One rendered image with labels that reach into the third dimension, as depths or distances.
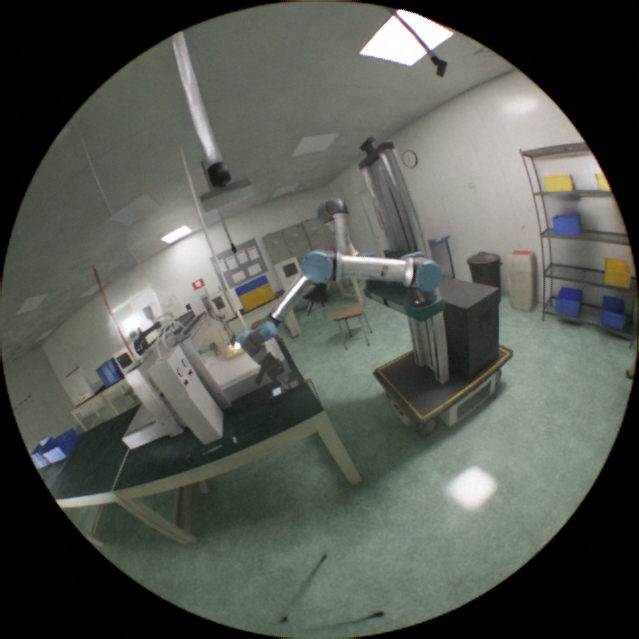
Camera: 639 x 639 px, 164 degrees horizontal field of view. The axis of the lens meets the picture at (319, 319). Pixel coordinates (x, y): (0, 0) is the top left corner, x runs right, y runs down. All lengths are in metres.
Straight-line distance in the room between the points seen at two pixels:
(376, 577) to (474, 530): 0.55
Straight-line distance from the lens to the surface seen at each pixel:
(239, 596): 1.74
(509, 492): 1.54
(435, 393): 1.52
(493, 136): 3.24
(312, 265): 0.80
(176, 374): 1.05
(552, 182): 2.56
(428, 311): 1.03
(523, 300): 3.06
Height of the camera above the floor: 1.40
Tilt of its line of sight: 19 degrees down
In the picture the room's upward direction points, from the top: 22 degrees counter-clockwise
